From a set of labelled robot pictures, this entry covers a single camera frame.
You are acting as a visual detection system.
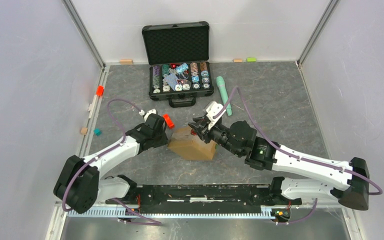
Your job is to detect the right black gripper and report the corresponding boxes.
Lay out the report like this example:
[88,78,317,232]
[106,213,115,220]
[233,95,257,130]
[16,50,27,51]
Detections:
[187,115,243,158]

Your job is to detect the brown cardboard express box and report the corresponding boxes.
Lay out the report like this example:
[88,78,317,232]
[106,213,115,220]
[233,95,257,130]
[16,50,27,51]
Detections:
[167,126,216,161]

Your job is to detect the red black utility knife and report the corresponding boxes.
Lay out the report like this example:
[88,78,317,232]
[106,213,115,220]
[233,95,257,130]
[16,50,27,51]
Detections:
[190,129,197,136]

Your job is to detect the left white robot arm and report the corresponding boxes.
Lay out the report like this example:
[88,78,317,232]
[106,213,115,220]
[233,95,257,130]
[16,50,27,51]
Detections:
[53,111,168,214]

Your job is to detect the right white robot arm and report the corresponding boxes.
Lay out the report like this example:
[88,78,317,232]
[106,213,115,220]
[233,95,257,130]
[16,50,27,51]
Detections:
[188,116,370,211]

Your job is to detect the orange rectangular block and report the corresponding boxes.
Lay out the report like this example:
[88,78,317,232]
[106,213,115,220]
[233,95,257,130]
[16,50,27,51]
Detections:
[162,114,175,129]

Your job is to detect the mint green marker pen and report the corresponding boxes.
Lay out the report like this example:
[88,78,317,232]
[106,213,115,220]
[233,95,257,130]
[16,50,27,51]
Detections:
[216,76,233,117]

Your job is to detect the black poker chip case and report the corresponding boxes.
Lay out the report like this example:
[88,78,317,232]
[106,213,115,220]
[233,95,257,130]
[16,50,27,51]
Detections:
[141,21,215,108]

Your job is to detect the teal small block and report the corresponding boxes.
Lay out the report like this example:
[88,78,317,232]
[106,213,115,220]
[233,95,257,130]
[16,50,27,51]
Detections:
[93,128,102,136]

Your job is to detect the wooden block left edge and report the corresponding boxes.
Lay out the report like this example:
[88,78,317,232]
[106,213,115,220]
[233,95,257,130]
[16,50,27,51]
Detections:
[80,127,88,136]

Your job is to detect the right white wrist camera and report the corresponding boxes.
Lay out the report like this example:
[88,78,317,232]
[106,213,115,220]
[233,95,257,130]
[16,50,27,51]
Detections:
[204,101,227,130]

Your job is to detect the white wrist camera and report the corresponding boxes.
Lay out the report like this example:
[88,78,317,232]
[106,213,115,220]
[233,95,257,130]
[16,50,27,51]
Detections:
[138,109,157,117]
[204,101,227,130]

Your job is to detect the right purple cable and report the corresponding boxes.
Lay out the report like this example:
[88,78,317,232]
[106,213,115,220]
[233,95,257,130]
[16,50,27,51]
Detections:
[213,86,384,226]

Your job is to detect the purple cable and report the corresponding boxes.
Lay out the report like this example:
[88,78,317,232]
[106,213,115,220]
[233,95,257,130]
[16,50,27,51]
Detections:
[61,98,163,226]
[213,86,384,226]

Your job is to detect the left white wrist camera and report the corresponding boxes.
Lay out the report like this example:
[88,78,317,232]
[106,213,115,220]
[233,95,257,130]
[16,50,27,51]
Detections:
[138,109,157,117]

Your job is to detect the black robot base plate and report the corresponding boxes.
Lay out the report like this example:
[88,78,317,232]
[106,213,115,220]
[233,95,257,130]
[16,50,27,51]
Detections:
[120,175,302,215]

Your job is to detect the green block back wall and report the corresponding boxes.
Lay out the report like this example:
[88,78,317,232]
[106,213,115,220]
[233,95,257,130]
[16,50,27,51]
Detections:
[246,57,257,62]

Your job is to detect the wooden block back wall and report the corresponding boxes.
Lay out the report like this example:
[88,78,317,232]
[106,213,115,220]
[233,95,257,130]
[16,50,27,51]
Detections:
[119,59,134,65]

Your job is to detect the orange block on rail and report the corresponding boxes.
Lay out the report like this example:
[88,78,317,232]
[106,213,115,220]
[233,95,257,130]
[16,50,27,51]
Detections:
[95,85,105,97]

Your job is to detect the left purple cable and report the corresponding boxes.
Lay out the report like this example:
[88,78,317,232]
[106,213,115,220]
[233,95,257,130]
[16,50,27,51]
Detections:
[61,98,163,226]

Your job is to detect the white slotted cable duct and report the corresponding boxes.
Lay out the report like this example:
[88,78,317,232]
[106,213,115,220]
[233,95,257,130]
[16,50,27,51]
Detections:
[67,205,275,220]

